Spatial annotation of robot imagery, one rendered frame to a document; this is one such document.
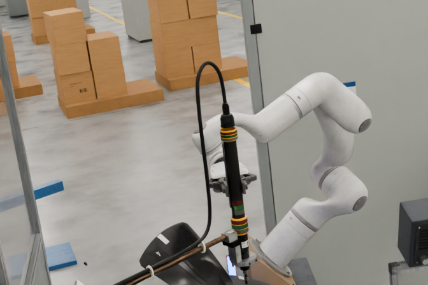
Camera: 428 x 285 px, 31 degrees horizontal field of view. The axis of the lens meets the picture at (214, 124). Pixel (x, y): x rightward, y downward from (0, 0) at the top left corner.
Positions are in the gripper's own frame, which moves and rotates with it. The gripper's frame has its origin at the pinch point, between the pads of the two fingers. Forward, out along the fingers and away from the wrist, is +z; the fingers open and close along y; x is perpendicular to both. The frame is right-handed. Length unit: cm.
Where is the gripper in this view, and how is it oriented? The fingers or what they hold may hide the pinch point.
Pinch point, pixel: (234, 187)
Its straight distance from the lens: 200.1
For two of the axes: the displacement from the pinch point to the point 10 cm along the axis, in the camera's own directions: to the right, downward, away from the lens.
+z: 1.4, 2.5, -9.6
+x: -1.2, -9.6, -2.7
